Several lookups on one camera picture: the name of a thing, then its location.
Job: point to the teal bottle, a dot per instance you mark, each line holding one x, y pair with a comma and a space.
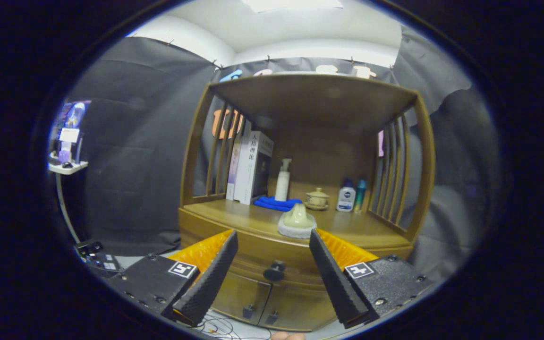
361, 194

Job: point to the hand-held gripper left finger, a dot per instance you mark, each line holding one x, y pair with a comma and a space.
215, 274

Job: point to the black power strip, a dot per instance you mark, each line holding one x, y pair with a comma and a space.
97, 259

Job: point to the white bottle with blue cap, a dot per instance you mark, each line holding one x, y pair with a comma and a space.
345, 198

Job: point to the black computer mouse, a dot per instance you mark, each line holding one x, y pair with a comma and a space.
67, 165

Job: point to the wooden cabinet door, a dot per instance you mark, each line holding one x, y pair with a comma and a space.
239, 295
300, 307

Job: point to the wooden cabinet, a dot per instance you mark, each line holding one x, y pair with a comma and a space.
314, 99

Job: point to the white pump bottle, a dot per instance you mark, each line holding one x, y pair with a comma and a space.
282, 186

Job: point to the beige lidded teacup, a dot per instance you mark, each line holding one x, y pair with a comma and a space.
317, 199

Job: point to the black backdrop cloth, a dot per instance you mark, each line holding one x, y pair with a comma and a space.
135, 165

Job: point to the wooden countertop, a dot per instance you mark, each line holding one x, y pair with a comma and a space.
347, 224

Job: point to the thick white book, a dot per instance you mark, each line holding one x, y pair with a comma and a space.
248, 170

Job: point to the small white shelf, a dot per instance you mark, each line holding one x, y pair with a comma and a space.
69, 170

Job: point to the blue folded cloth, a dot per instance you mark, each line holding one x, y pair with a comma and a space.
269, 203

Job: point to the pale green scrub brush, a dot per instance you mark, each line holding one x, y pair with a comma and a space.
298, 219

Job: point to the thin pale purple book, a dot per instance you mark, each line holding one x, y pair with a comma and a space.
233, 170

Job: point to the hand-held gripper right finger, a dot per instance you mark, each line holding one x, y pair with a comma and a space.
333, 278

